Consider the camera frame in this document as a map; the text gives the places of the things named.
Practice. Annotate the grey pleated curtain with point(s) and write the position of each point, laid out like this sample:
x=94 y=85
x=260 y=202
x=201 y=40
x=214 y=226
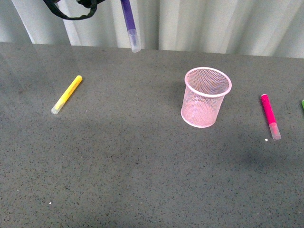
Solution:
x=247 y=27

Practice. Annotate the purple highlighter pen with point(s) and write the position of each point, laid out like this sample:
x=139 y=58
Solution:
x=130 y=26

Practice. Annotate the pink mesh pen cup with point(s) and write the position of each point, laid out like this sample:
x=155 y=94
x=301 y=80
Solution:
x=204 y=93

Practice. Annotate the pink highlighter pen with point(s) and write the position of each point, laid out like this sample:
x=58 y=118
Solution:
x=270 y=116

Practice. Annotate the yellow highlighter pen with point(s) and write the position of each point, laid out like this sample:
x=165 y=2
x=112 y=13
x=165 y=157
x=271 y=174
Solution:
x=66 y=95

